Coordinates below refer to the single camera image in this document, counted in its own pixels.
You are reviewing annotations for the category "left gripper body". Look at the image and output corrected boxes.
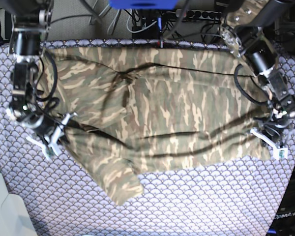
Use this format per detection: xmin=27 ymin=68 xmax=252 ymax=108
xmin=255 ymin=108 xmax=295 ymax=145

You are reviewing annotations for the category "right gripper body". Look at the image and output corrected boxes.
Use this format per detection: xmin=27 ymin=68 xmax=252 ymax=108
xmin=6 ymin=100 xmax=64 ymax=145

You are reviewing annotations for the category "camouflage T-shirt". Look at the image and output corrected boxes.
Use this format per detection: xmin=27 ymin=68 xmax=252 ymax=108
xmin=46 ymin=47 xmax=271 ymax=205

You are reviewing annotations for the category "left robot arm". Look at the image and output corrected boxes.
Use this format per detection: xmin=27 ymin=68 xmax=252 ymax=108
xmin=220 ymin=0 xmax=295 ymax=160

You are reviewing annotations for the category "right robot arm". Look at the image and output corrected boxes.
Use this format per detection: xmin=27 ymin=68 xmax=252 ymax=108
xmin=6 ymin=0 xmax=76 ymax=160

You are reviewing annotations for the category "purple fan-pattern tablecloth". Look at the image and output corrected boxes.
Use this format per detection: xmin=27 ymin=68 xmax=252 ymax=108
xmin=0 ymin=46 xmax=295 ymax=236

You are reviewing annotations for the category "black OpenArm box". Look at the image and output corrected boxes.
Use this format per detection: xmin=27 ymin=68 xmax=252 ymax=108
xmin=267 ymin=167 xmax=295 ymax=236

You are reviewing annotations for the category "white plastic bin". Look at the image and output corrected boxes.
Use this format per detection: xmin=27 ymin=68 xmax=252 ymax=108
xmin=0 ymin=172 xmax=37 ymax=236

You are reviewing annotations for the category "black power strip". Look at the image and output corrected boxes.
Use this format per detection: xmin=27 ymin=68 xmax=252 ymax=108
xmin=183 ymin=10 xmax=222 ymax=21

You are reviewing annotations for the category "white cable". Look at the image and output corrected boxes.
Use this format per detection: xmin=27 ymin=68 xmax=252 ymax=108
xmin=126 ymin=9 xmax=158 ymax=34

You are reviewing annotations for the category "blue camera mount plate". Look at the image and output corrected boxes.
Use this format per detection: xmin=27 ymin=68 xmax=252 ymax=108
xmin=109 ymin=0 xmax=177 ymax=9

